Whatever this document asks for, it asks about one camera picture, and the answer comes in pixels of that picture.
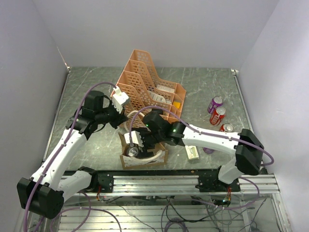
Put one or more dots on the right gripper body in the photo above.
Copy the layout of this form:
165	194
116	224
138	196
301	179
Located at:
149	139

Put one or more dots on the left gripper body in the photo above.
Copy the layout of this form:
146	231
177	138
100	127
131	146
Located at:
111	115

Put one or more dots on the brown canvas tote bag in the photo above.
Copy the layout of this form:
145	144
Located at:
146	158

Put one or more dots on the purple Fanta can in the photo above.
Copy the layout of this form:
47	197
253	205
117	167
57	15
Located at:
132	152

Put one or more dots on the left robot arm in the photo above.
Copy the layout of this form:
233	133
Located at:
45	192

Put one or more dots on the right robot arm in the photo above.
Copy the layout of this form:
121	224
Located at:
246	149

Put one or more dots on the peach plastic file organizer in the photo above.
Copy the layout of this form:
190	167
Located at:
140	81

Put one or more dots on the white papers in organizer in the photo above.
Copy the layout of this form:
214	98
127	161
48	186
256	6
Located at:
160	97

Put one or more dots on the white green cardboard box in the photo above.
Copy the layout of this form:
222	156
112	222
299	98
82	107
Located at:
192	152

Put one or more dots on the yellow sticky notes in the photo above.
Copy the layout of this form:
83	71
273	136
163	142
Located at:
176	104

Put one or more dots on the purple soda can front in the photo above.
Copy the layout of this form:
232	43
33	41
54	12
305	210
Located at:
208	150

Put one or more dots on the purple soda can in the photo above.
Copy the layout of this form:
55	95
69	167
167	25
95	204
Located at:
208	150
216	102

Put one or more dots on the red soda can rear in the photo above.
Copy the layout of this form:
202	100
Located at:
217	116

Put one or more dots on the red soda can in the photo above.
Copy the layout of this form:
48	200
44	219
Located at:
226	127
217	116

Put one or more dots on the purple soda can rear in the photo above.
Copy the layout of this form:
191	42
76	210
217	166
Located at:
216	102

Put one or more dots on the red soda can front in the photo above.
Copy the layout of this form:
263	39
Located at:
226	127

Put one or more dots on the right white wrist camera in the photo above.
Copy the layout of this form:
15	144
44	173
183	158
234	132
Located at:
135	137

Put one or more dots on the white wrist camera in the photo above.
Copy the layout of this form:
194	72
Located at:
119	99
135	137

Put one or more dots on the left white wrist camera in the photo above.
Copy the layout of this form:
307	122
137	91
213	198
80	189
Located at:
119	99

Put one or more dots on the aluminium mounting rail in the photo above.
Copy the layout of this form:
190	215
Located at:
186	184

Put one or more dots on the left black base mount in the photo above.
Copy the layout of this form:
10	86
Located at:
104	182

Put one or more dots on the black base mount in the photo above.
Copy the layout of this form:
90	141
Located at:
104	182
208	181

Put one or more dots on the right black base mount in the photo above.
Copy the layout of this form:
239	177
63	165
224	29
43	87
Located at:
208	181

